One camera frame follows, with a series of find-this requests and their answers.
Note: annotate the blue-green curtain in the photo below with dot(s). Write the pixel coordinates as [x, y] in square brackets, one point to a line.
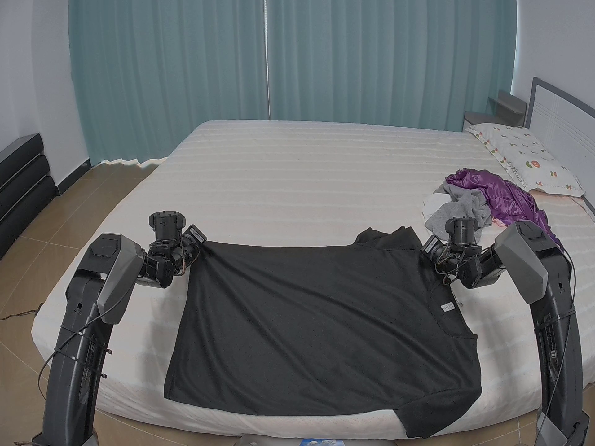
[386, 40]
[162, 63]

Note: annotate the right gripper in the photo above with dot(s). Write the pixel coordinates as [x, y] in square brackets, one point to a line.
[434, 248]

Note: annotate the purple satin garment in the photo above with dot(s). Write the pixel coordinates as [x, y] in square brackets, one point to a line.
[506, 198]

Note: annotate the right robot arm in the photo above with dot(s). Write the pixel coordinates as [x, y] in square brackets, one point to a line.
[553, 323]

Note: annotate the bed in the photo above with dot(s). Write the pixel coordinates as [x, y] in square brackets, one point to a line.
[302, 165]

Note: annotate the white printed pillow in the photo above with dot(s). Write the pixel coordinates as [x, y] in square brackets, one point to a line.
[525, 156]

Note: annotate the grey bedside table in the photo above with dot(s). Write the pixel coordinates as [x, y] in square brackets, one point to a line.
[510, 104]

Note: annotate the black T-shirt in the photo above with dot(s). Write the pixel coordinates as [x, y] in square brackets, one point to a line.
[316, 323]

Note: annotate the white garment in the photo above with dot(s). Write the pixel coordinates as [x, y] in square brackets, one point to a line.
[432, 205]

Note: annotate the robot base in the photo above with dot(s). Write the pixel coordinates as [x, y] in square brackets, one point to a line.
[279, 442]

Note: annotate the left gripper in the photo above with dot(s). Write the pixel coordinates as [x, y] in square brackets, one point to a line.
[194, 239]

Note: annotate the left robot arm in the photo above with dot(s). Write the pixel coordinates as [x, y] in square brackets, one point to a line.
[79, 365]

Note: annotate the grey garment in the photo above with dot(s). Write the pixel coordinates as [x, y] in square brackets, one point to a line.
[460, 211]

